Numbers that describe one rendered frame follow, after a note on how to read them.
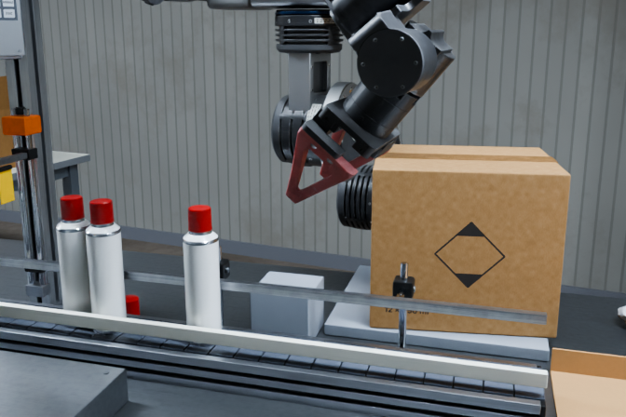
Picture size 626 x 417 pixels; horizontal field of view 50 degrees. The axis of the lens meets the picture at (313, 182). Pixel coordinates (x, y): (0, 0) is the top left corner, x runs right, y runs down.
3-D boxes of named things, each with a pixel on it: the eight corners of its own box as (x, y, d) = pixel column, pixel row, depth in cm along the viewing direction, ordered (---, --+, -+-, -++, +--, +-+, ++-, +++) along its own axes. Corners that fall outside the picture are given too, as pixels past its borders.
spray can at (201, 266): (181, 344, 98) (174, 210, 94) (196, 329, 103) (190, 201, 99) (213, 348, 97) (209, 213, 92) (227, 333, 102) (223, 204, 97)
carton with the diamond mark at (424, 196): (368, 328, 111) (372, 168, 105) (374, 275, 134) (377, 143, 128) (557, 339, 107) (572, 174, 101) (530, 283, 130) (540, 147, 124)
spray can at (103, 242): (86, 332, 102) (74, 203, 98) (104, 318, 107) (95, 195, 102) (115, 337, 101) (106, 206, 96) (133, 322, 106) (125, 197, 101)
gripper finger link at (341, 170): (256, 181, 66) (312, 110, 62) (286, 166, 72) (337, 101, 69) (306, 228, 65) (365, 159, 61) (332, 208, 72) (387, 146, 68)
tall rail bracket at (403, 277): (385, 381, 98) (387, 275, 94) (392, 357, 105) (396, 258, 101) (407, 383, 97) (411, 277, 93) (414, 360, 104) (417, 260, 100)
